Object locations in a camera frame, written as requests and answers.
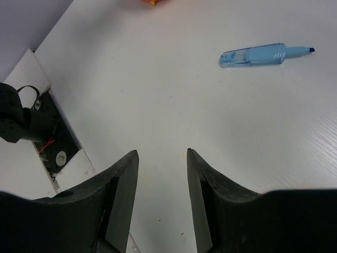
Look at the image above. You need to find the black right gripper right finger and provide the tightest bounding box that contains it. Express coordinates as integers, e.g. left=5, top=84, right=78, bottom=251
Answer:
left=187, top=149, right=336, bottom=252

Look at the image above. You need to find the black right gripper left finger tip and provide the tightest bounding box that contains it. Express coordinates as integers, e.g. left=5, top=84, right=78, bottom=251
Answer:
left=1, top=151, right=139, bottom=252

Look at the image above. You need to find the blue highlighter pen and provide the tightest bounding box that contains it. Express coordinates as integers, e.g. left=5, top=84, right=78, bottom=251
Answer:
left=219, top=43, right=315, bottom=68

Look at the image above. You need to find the orange round desk organizer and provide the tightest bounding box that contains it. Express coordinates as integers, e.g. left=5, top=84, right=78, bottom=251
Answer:
left=141, top=0, right=169, bottom=6

